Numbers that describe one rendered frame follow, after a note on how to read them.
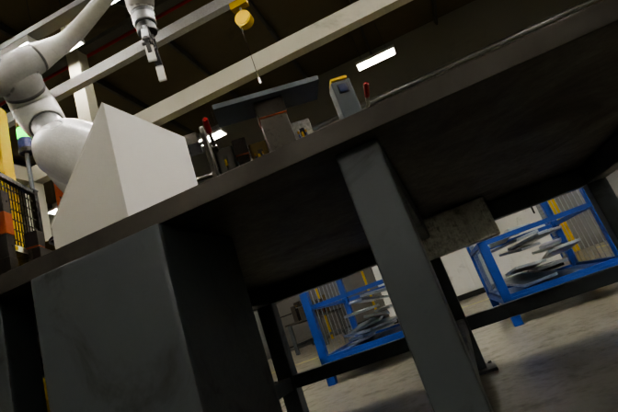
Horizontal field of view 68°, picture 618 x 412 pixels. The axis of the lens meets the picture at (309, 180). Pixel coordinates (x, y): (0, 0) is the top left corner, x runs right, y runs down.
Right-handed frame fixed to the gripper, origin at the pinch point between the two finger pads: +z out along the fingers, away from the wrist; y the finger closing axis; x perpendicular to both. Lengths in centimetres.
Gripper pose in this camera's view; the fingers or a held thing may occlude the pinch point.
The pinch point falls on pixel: (157, 69)
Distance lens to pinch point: 186.1
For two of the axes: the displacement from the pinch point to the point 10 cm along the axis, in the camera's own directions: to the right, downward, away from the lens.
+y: -0.3, 3.2, 9.5
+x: -9.5, 3.0, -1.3
